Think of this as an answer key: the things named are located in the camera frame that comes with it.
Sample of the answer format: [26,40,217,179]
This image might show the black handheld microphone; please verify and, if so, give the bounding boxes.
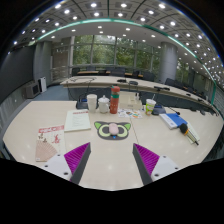
[179,123,200,146]

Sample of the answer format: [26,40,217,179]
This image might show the red-white brochure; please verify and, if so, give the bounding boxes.
[34,124,67,163]

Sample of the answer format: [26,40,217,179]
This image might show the white lidded mug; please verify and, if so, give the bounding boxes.
[97,95,111,114]

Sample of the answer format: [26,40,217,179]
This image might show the white paper booklet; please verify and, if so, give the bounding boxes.
[63,109,92,133]

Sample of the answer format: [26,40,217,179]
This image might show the green-white paper cup with straw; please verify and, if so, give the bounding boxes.
[144,98,157,116]

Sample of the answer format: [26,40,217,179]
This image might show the curved conference table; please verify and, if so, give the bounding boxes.
[59,75,214,108]

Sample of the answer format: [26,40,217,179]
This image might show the beige cardboard box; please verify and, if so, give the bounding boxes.
[118,94,144,111]

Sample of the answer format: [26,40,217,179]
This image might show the dark office chairs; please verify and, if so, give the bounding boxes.
[71,65,201,96]

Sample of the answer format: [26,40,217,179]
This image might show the colourful sticker sheet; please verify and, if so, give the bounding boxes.
[117,108,143,120]

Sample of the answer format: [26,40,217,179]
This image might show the blue-white book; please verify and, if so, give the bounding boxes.
[158,112,188,130]

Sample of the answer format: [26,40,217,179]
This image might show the white paper cup stack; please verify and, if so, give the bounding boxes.
[86,93,98,113]

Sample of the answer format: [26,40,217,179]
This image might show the white standing appliance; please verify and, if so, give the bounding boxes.
[37,76,48,94]

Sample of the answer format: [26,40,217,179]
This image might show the ceiling lights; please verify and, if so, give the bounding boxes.
[11,0,224,78]

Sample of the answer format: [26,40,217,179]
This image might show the red thermos bottle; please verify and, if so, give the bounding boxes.
[109,85,121,115]

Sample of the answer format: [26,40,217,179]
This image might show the pink computer mouse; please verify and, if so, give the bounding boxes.
[108,122,120,136]

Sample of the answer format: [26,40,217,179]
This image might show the cat-face mouse pad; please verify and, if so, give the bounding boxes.
[93,120,132,141]

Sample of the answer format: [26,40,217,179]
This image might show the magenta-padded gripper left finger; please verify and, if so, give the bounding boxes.
[42,142,92,185]

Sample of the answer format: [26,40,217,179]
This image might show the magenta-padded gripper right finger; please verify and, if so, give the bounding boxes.
[132,142,183,186]

